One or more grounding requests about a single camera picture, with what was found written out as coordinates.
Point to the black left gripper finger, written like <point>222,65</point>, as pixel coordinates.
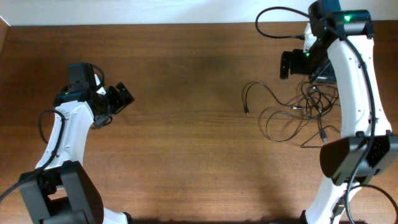
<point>124,94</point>
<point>115,106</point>

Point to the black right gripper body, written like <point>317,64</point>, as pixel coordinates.
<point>311,63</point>

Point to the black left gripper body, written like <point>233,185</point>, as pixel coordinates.
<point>104,113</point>

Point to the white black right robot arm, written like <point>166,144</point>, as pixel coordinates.
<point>343,42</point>

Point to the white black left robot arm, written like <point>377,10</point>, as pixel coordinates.
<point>59,190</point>

